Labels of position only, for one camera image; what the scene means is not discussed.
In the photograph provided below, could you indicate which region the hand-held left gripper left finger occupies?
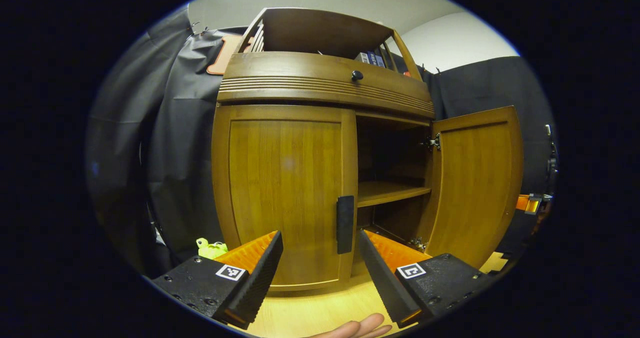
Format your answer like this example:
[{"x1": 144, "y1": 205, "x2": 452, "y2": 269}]
[{"x1": 151, "y1": 230, "x2": 284, "y2": 330}]

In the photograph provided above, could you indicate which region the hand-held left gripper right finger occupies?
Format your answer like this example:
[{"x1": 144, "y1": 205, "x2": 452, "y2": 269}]
[{"x1": 358, "y1": 229, "x2": 496, "y2": 329}]

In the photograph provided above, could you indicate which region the wooden shoe cabinet door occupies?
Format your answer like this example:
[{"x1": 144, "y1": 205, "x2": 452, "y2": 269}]
[
  {"x1": 424, "y1": 105, "x2": 525, "y2": 270},
  {"x1": 211, "y1": 103, "x2": 359, "y2": 293}
]

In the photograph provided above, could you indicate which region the wooden double-door shoe cabinet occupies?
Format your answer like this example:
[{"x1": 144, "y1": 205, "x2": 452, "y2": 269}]
[{"x1": 210, "y1": 7, "x2": 436, "y2": 299}]

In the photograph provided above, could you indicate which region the wooden cabinet drawer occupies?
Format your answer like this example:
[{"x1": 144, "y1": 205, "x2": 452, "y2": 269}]
[{"x1": 217, "y1": 51, "x2": 435, "y2": 119}]

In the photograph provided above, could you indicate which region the green frog plush toy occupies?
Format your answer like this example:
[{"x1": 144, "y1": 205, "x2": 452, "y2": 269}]
[{"x1": 195, "y1": 237, "x2": 229, "y2": 260}]

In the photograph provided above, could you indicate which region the wood-pattern foam floor mat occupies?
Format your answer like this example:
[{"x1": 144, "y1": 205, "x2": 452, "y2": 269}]
[{"x1": 250, "y1": 251, "x2": 510, "y2": 338}]

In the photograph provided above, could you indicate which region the wooden inner shelf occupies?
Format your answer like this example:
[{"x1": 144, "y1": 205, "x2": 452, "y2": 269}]
[{"x1": 357, "y1": 181, "x2": 432, "y2": 208}]

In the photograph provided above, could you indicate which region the black backdrop cloth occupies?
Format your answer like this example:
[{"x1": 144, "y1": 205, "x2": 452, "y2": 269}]
[{"x1": 85, "y1": 6, "x2": 558, "y2": 279}]

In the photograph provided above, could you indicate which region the black door handle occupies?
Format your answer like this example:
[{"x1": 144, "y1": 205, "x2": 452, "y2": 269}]
[{"x1": 336, "y1": 195, "x2": 355, "y2": 255}]

